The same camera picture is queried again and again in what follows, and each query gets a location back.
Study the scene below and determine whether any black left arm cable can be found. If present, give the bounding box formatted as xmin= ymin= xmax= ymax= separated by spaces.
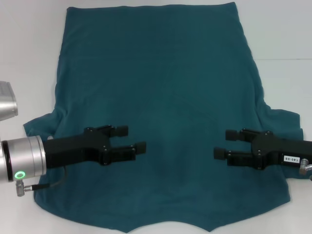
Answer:
xmin=31 ymin=167 xmax=67 ymax=190

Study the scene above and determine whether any blue teal shirt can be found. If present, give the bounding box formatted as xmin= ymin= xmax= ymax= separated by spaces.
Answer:
xmin=23 ymin=1 xmax=304 ymax=234

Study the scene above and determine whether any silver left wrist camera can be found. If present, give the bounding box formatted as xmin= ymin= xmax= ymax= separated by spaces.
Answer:
xmin=0 ymin=81 xmax=19 ymax=122

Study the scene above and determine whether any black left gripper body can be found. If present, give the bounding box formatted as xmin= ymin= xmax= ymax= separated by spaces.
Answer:
xmin=43 ymin=127 xmax=111 ymax=170

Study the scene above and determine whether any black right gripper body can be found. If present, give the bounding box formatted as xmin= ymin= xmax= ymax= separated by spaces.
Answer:
xmin=252 ymin=131 xmax=312 ymax=171

